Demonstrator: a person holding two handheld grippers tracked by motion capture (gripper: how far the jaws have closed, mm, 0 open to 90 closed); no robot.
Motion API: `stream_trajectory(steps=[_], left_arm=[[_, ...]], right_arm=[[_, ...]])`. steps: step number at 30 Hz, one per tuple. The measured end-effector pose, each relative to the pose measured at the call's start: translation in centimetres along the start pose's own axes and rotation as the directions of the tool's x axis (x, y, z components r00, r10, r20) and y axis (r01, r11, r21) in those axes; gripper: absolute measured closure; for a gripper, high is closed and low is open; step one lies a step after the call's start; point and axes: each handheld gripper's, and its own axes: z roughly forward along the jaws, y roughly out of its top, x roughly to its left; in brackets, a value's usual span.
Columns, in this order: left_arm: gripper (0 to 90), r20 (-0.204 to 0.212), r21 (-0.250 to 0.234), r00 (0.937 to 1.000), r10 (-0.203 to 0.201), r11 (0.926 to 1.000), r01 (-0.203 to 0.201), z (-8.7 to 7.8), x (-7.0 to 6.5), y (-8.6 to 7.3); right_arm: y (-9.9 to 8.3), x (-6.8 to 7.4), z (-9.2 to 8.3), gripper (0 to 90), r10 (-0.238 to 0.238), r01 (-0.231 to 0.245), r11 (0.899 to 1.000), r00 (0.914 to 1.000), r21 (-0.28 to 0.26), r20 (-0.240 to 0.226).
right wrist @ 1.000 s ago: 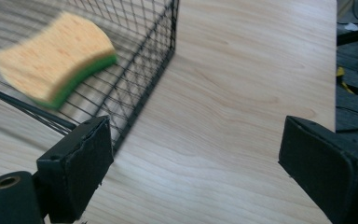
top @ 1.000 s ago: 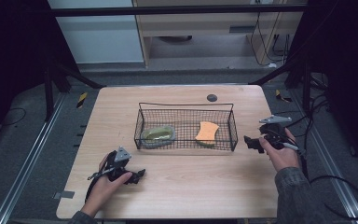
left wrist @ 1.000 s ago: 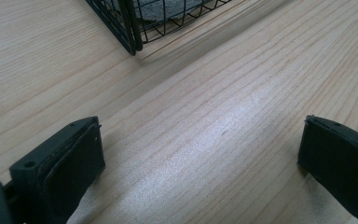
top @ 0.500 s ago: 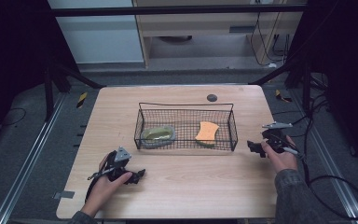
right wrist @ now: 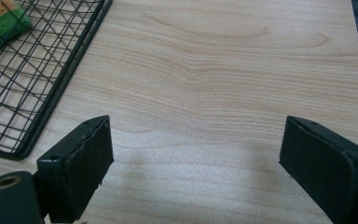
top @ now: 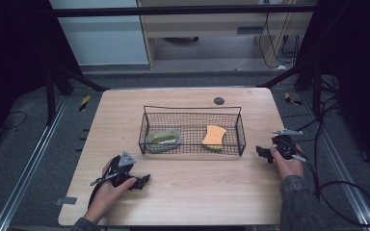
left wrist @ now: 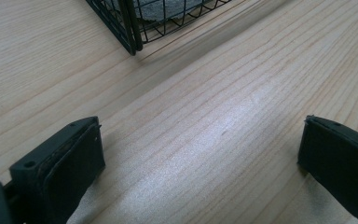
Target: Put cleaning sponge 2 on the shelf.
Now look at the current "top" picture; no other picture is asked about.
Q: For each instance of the dark curtain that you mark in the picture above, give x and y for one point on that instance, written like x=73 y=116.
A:
x=363 y=64
x=13 y=57

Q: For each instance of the green soap dish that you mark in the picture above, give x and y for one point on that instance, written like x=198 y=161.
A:
x=163 y=139

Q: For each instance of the grey tape patch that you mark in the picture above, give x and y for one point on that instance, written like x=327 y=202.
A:
x=66 y=200

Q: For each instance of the grey round table grommet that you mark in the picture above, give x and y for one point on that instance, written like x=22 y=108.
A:
x=219 y=101

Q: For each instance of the metal floor rail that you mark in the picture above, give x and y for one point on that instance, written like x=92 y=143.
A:
x=343 y=179
x=29 y=168

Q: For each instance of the white cabinet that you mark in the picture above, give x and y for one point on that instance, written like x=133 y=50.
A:
x=106 y=41

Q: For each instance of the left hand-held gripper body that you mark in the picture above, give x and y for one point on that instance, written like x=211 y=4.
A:
x=121 y=171

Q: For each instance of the green and yellow sponge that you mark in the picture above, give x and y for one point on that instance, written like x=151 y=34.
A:
x=214 y=136

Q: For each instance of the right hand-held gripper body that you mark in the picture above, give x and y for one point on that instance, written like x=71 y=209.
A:
x=285 y=146

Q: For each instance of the black horizontal frame bar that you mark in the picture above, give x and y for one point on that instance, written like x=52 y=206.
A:
x=173 y=10

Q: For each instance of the person's left hand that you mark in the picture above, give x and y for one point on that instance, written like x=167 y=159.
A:
x=106 y=199

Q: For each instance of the black and yellow tape strip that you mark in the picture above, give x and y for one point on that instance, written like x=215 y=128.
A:
x=84 y=103
x=290 y=99

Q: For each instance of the black metal stand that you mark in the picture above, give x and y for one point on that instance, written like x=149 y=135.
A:
x=316 y=93
x=50 y=96

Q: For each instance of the person's right hand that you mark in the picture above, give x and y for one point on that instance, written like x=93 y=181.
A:
x=290 y=166

